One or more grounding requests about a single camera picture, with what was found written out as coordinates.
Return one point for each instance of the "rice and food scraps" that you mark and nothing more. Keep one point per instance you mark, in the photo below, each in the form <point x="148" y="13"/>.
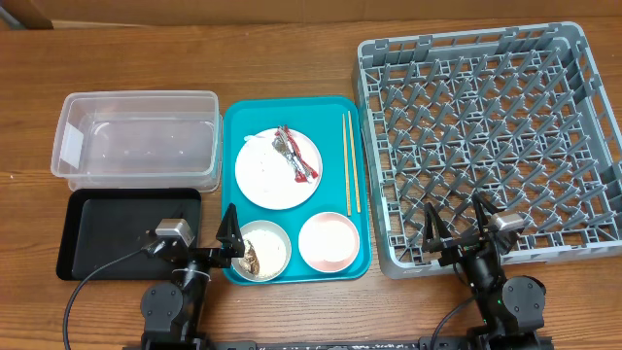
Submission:
<point x="266" y="255"/>

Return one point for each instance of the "black plastic tray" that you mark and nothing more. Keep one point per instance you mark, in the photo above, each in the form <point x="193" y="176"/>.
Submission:
<point x="102" y="225"/>

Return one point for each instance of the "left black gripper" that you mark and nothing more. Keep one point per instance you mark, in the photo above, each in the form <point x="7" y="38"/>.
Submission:
<point x="233" y="245"/>

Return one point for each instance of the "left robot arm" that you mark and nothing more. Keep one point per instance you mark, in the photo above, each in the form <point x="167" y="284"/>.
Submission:
<point x="172" y="310"/>

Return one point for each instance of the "pink bowl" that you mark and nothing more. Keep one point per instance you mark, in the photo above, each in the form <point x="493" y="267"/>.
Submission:
<point x="329" y="242"/>

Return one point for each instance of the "clear plastic bin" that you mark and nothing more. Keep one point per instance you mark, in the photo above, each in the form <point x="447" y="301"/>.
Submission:
<point x="139" y="139"/>

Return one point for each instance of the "grey dishwasher rack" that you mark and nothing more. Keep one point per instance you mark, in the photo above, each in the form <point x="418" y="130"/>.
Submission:
<point x="518" y="114"/>

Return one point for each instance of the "wooden chopstick right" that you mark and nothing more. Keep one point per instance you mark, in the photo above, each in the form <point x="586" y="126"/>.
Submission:
<point x="354" y="162"/>

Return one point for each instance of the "white round plate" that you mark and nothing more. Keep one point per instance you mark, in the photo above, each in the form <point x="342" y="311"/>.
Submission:
<point x="266" y="178"/>

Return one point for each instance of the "red foil wrapper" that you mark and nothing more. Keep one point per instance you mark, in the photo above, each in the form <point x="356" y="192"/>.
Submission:
<point x="284" y="144"/>

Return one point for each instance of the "grey bowl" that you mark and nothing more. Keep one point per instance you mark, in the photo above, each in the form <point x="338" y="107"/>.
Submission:
<point x="262" y="224"/>

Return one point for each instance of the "wooden chopstick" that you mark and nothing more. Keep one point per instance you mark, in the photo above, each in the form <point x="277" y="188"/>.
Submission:
<point x="346" y="167"/>
<point x="354" y="162"/>

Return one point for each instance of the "wooden chopstick left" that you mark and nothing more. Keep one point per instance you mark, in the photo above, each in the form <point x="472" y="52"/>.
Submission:
<point x="346" y="167"/>

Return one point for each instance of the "teal serving tray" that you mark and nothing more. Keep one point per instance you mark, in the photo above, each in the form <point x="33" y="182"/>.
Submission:
<point x="320" y="119"/>

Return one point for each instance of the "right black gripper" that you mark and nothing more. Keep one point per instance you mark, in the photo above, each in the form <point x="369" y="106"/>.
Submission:
<point x="434" y="232"/>

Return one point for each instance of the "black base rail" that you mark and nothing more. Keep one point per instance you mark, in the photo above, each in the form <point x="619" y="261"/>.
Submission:
<point x="423" y="343"/>

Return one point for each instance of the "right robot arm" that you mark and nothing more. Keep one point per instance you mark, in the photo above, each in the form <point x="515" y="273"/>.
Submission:
<point x="511" y="308"/>

